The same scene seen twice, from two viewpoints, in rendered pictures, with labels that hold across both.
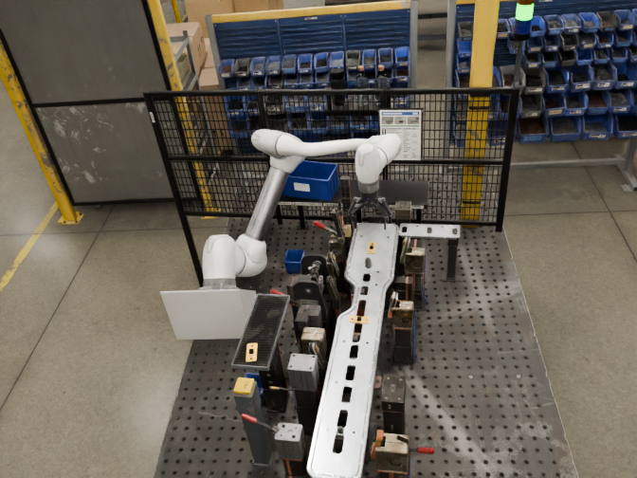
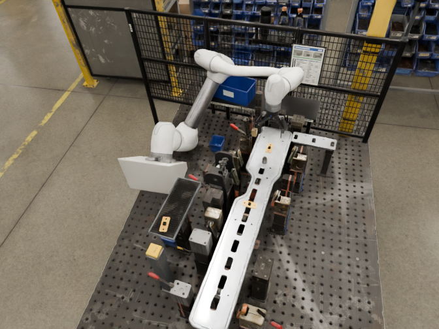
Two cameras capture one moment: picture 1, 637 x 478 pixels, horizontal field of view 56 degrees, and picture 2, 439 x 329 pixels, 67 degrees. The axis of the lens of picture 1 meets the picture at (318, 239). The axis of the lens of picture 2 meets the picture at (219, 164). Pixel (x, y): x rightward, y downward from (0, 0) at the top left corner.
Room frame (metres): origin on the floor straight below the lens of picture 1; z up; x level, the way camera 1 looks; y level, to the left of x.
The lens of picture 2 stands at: (0.63, -0.14, 2.62)
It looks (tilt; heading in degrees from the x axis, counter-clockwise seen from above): 49 degrees down; 9
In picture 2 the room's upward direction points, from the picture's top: 5 degrees counter-clockwise
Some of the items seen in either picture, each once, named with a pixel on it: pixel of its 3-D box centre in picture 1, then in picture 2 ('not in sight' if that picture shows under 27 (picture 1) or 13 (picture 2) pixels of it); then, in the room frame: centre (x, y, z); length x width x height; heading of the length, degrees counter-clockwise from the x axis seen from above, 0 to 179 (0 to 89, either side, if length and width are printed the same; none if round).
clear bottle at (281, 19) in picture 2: (361, 85); (283, 22); (2.82, -0.31, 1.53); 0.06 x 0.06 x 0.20
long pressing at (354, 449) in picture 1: (360, 324); (249, 207); (1.70, -0.13, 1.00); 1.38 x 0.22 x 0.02; 166
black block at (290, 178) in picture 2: (405, 303); (286, 190); (1.94, -0.36, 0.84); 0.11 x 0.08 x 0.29; 76
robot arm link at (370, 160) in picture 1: (369, 160); (276, 87); (2.18, -0.25, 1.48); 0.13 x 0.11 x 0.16; 140
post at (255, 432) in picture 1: (254, 425); (162, 270); (1.33, 0.32, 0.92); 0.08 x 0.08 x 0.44; 76
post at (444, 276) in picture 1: (452, 255); (326, 159); (2.22, -0.65, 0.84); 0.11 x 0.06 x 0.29; 76
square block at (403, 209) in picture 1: (403, 233); (294, 137); (2.40, -0.44, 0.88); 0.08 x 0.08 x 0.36; 76
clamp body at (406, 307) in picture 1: (403, 333); (279, 215); (1.73, -0.31, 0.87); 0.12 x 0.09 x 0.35; 76
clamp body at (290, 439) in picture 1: (294, 460); (185, 301); (1.19, 0.18, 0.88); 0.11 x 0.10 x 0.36; 76
